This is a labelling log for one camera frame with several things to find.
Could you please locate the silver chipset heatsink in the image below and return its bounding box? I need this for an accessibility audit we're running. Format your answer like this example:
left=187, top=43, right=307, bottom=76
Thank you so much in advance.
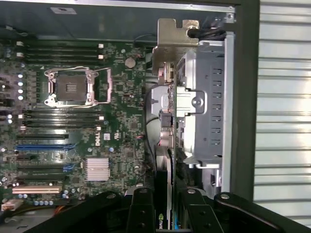
left=85, top=157, right=110, bottom=182

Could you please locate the long black expansion slot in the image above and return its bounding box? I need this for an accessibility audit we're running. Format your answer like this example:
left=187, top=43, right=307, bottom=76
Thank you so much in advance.
left=16, top=164, right=66, bottom=171
left=16, top=175, right=67, bottom=182
left=16, top=134, right=70, bottom=141

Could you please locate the white PCI expansion slot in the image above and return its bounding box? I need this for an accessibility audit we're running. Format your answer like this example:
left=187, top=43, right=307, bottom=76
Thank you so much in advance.
left=12, top=186, right=63, bottom=195

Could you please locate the green Dell motherboard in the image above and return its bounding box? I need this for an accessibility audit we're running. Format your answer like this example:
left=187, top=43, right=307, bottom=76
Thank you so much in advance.
left=0, top=36, right=156, bottom=219

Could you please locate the silver drive cage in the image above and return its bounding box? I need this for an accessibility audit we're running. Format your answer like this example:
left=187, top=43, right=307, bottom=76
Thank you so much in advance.
left=150, top=33, right=236, bottom=195

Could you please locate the blue expansion slot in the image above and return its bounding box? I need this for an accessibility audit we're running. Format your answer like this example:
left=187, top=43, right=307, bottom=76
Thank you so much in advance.
left=15, top=144, right=76, bottom=150

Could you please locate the metal socket cover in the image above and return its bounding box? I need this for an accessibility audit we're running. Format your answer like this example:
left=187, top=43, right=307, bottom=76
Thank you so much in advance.
left=93, top=68, right=114, bottom=104

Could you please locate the white power connector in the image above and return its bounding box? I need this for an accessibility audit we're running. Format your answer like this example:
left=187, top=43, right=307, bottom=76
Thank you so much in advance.
left=0, top=200, right=20, bottom=212

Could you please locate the CPU socket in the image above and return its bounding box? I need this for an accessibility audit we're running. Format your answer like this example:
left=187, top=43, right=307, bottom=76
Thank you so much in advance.
left=43, top=67, right=98, bottom=107

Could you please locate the open dark PC case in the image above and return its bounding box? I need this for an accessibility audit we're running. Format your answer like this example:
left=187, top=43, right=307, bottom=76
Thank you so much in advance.
left=0, top=0, right=261, bottom=233

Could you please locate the yellow black wire bundle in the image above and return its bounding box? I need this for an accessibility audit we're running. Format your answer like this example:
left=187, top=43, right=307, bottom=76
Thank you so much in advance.
left=19, top=204, right=68, bottom=218

